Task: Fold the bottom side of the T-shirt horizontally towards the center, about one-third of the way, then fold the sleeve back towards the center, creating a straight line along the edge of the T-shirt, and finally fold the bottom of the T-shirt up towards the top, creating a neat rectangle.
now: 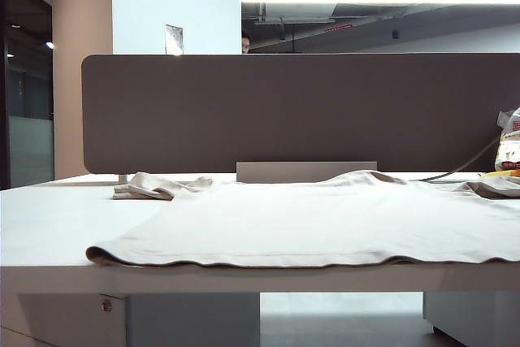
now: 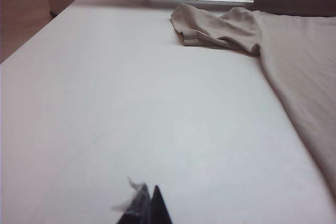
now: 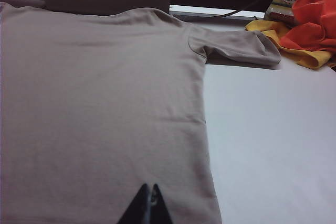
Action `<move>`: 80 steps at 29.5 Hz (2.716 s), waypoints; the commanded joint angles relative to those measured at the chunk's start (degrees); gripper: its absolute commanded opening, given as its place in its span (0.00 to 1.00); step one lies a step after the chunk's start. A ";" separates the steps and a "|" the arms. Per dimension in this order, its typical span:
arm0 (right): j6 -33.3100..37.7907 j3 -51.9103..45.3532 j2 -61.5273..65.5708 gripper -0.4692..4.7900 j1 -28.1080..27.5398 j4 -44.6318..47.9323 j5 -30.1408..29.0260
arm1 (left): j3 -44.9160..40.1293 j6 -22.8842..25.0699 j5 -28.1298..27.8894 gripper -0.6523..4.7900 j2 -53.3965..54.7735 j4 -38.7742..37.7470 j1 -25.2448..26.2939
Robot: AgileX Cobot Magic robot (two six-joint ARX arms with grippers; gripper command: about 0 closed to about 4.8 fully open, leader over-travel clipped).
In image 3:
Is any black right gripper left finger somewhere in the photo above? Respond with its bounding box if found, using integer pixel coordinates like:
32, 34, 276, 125
123, 183, 151, 224

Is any yellow cloth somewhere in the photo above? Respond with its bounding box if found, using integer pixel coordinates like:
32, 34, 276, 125
245, 20, 336, 70

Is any orange cloth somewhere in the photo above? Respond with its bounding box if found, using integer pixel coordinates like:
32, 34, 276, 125
279, 0, 336, 53

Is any beige T-shirt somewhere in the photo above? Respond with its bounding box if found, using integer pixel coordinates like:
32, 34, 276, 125
0, 1, 282, 224

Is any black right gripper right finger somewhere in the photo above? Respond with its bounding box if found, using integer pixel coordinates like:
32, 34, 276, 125
152, 183, 175, 224

